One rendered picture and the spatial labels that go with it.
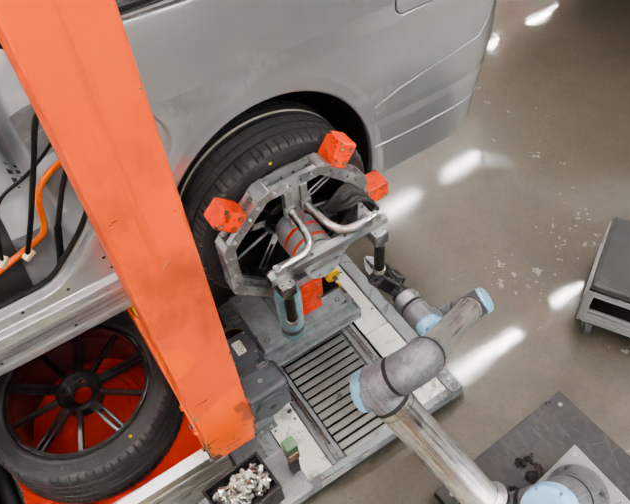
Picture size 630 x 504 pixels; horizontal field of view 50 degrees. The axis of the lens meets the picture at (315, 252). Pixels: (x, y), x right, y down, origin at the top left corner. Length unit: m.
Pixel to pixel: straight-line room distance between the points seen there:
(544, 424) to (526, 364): 0.50
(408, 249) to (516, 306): 0.57
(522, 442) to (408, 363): 0.80
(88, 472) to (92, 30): 1.61
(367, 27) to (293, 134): 0.38
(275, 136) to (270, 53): 0.29
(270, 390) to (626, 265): 1.49
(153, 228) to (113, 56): 0.38
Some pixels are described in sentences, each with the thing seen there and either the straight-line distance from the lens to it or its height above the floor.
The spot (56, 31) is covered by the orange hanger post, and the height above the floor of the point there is 2.05.
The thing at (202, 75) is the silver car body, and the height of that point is 1.48.
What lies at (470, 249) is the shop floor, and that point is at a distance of 3.31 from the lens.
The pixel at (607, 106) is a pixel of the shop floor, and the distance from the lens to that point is 4.18.
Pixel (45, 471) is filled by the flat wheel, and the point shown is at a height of 0.50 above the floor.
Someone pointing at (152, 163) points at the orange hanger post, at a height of 1.76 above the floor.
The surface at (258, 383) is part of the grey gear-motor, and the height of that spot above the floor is 0.40.
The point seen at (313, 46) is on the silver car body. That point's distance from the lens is 2.02.
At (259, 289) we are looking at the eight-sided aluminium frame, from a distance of 2.33.
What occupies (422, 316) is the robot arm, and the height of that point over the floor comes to 0.67.
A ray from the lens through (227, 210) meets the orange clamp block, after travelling 1.99.
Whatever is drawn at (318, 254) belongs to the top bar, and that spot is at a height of 0.98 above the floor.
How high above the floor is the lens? 2.58
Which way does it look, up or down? 52 degrees down
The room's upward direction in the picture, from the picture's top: 6 degrees counter-clockwise
